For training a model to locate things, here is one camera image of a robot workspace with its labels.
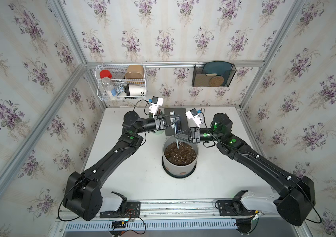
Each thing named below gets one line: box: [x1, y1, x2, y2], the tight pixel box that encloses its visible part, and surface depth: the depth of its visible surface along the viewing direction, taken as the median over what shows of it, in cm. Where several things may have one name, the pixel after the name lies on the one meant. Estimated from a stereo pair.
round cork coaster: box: [209, 76, 225, 88], surface depth 100 cm
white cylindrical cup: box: [125, 83, 146, 97], surface depth 95 cm
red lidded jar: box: [99, 69, 113, 79], surface depth 94 cm
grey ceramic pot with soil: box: [162, 134, 200, 175], surface depth 84 cm
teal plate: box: [202, 61, 233, 86], surface depth 95 cm
